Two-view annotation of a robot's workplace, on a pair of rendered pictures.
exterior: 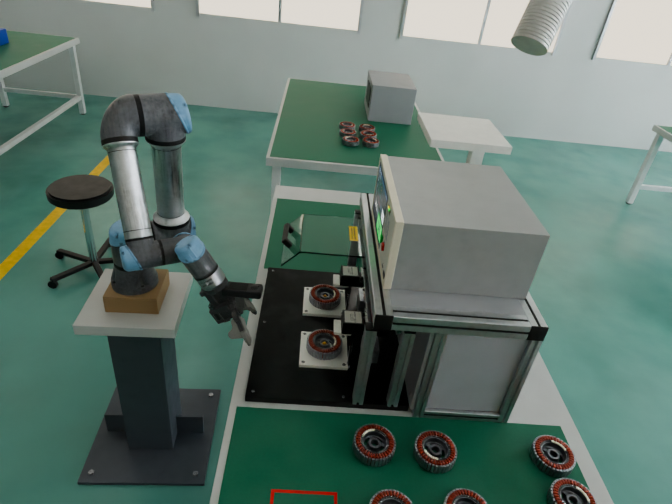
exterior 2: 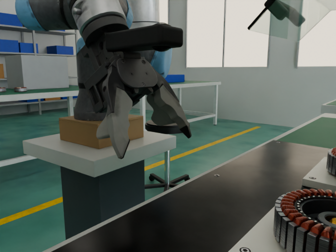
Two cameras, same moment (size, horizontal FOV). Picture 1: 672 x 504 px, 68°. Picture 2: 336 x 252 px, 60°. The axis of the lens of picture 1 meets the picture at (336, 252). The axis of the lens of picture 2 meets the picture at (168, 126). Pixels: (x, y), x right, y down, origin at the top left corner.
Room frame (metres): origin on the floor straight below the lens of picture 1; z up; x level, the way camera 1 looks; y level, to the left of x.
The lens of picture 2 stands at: (0.87, -0.06, 0.95)
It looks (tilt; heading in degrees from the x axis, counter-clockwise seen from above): 11 degrees down; 44
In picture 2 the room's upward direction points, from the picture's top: straight up
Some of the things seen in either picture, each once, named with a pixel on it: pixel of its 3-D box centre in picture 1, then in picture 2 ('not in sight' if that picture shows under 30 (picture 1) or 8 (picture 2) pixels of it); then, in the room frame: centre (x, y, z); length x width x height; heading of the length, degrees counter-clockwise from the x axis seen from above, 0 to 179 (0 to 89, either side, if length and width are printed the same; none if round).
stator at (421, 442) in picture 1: (435, 451); not in sight; (0.85, -0.33, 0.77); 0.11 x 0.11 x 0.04
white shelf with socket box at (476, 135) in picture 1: (451, 175); not in sight; (2.23, -0.50, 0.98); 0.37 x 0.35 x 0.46; 4
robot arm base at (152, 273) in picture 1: (133, 270); (100, 99); (1.34, 0.67, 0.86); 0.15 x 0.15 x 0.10
